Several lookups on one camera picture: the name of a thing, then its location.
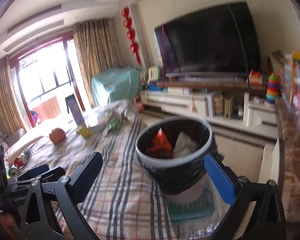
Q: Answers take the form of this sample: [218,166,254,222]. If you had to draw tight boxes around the black flat television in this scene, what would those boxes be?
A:
[154,2,262,77]

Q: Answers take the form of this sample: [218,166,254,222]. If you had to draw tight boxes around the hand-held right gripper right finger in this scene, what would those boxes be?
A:
[204,154,287,240]

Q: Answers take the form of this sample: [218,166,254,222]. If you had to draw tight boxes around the red toy telephone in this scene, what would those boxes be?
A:
[248,69,265,84]

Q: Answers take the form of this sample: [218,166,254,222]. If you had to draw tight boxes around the purple thermos bottle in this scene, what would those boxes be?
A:
[65,94,87,128]

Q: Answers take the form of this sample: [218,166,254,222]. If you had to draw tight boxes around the teal cloth covered furniture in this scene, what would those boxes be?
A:
[91,66,143,108]

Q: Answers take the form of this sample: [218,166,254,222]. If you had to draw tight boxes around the red apple shaped gift box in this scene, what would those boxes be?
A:
[49,128,67,145]

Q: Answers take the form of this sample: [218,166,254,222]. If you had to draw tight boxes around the clear plastic jar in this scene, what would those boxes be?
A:
[214,95,224,115]

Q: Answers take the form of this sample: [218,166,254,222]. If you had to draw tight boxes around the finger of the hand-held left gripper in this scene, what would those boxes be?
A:
[40,167,67,183]
[14,164,50,181]

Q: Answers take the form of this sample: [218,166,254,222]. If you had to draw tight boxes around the orange hanging cloth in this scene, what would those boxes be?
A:
[31,95,62,120]

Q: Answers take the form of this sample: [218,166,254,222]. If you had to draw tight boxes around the balcony glass door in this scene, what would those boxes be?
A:
[10,39,84,125]

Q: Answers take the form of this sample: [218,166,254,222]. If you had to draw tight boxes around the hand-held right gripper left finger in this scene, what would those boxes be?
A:
[19,151,103,240]

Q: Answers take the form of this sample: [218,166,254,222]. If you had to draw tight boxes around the green drink can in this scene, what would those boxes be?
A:
[7,167,20,180]

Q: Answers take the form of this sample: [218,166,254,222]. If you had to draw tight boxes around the brown wooden board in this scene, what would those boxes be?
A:
[162,76,268,93]

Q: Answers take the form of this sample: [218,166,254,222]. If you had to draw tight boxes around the red hanging knot decoration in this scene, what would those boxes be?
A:
[121,7,143,67]

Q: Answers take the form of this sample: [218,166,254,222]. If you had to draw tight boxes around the yellow crumpled wrapper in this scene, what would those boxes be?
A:
[76,126,93,138]

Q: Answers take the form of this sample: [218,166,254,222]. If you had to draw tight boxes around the brown marble counter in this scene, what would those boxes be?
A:
[275,96,300,223]

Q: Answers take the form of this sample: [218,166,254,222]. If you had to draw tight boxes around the green snack packet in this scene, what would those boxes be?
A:
[105,117,123,132]

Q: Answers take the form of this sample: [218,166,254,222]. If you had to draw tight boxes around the pink plastic toy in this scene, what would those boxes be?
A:
[134,97,145,112]

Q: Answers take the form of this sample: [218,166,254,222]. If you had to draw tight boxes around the rainbow stacking rings toy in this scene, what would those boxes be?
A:
[264,73,280,105]

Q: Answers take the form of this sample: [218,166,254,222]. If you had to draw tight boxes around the clear plastic toy packages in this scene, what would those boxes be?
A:
[281,51,300,132]

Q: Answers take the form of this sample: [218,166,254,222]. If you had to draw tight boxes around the grey cushion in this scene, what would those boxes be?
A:
[5,127,25,145]

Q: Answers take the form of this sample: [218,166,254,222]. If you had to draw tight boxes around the red snack packet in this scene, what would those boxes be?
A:
[145,127,174,159]

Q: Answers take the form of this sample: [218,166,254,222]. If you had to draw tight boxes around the toy cash register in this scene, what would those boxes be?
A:
[149,66,168,92]

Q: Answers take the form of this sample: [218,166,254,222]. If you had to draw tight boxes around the beige patterned curtain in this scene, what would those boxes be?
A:
[72,18,122,108]
[0,56,28,133]

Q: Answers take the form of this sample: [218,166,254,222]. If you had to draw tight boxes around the white bin with black bag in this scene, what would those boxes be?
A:
[135,116,213,204]

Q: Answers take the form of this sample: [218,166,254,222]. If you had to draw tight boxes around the white television cabinet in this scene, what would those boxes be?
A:
[139,89,280,140]

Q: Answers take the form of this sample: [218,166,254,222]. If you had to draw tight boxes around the red drink can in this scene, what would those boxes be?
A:
[14,156,28,168]

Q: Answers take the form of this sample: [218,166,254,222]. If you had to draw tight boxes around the green and yellow toy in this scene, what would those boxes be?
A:
[140,67,153,84]

